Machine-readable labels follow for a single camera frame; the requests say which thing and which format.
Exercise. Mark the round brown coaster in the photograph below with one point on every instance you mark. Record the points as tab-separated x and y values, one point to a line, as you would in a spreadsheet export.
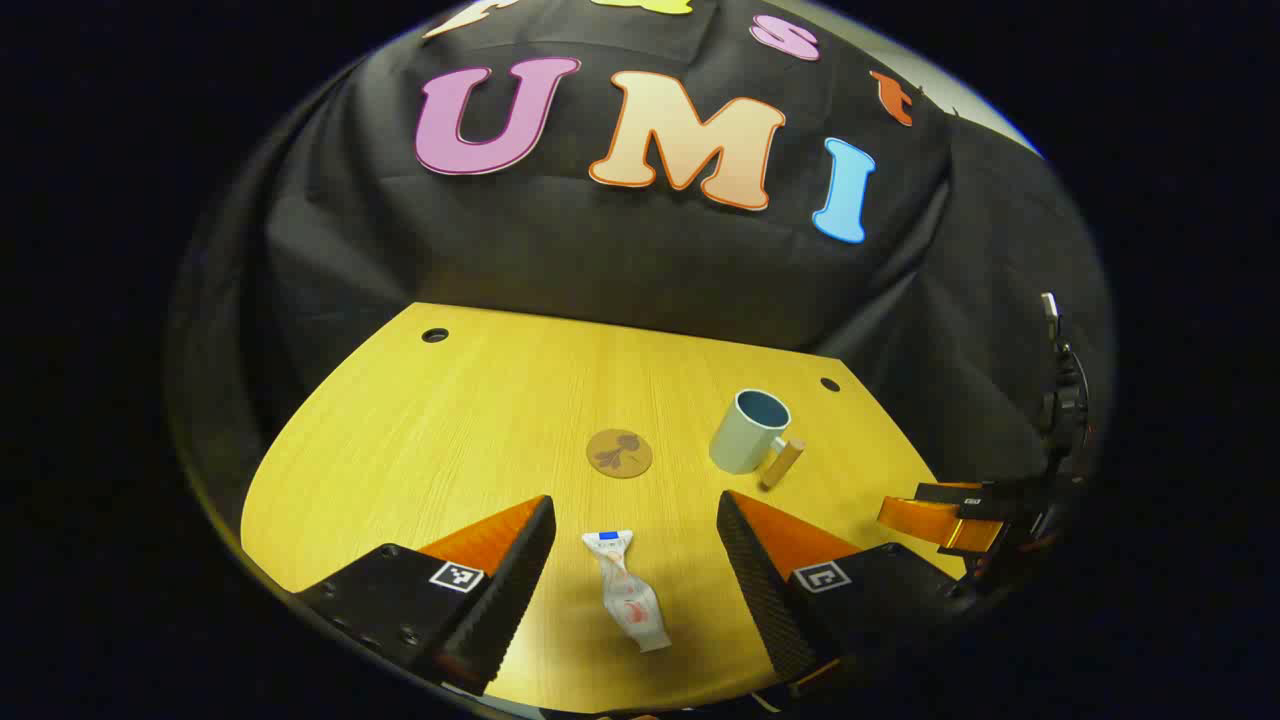
619	453

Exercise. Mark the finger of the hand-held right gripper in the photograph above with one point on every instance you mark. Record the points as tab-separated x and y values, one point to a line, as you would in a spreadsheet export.
925	518

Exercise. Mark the black backdrop cloth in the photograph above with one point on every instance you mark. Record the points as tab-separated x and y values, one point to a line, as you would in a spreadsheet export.
620	260

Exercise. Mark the wooden desktop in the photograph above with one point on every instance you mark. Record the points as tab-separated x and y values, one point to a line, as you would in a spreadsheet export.
450	430

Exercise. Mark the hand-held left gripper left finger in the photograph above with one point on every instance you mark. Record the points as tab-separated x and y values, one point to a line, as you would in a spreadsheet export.
515	580

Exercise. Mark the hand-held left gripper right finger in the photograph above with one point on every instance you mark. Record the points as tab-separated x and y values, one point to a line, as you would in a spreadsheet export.
755	585

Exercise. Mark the pale green cup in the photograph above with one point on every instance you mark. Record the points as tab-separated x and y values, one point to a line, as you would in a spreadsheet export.
738	440

